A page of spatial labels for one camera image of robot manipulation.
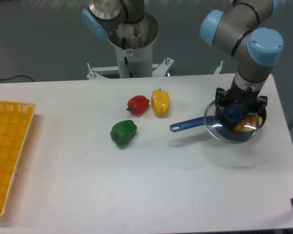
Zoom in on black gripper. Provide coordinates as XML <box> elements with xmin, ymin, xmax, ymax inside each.
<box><xmin>215</xmin><ymin>80</ymin><xmax>268</xmax><ymax>117</ymax></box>

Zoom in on glass lid with blue knob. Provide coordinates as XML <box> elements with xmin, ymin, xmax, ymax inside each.
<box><xmin>203</xmin><ymin>101</ymin><xmax>263</xmax><ymax>144</ymax></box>

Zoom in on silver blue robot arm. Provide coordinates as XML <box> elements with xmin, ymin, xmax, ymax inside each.
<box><xmin>82</xmin><ymin>0</ymin><xmax>284</xmax><ymax>116</ymax></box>

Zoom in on golden bread roll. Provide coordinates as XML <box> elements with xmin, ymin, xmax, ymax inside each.
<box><xmin>233</xmin><ymin>116</ymin><xmax>263</xmax><ymax>133</ymax></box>

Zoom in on dark blue saucepan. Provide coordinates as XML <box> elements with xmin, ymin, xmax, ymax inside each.
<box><xmin>170</xmin><ymin>101</ymin><xmax>267</xmax><ymax>132</ymax></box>

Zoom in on yellow bell pepper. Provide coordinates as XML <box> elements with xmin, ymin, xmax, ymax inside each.
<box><xmin>151</xmin><ymin>89</ymin><xmax>170</xmax><ymax>117</ymax></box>

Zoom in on red bell pepper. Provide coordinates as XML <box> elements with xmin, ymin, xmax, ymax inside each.
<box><xmin>126</xmin><ymin>95</ymin><xmax>149</xmax><ymax>116</ymax></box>

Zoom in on green bell pepper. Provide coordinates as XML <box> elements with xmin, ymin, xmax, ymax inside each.
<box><xmin>110</xmin><ymin>120</ymin><xmax>137</xmax><ymax>147</ymax></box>

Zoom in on yellow woven basket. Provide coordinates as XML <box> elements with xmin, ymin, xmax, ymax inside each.
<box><xmin>0</xmin><ymin>100</ymin><xmax>36</xmax><ymax>216</ymax></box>

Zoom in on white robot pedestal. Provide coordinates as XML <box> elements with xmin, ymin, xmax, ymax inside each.
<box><xmin>86</xmin><ymin>12</ymin><xmax>224</xmax><ymax>80</ymax></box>

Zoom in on black cable on floor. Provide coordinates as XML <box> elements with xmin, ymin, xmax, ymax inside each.
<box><xmin>0</xmin><ymin>75</ymin><xmax>35</xmax><ymax>82</ymax></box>

